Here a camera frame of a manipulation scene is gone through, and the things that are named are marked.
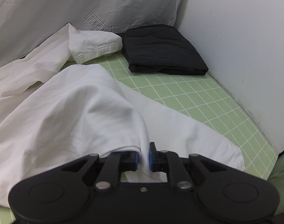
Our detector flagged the carrot print white sheet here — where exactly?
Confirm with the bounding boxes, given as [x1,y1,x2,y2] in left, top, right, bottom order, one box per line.
[0,0,181,67]

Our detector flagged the green grid mat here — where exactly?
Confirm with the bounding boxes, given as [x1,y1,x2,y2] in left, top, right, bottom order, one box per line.
[0,53,277,223]

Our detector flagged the folded black garment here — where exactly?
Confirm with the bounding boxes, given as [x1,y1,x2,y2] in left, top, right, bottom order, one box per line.
[119,24,209,76]

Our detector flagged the white trousers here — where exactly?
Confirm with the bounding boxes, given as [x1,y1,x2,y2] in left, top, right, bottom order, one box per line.
[0,25,245,207]

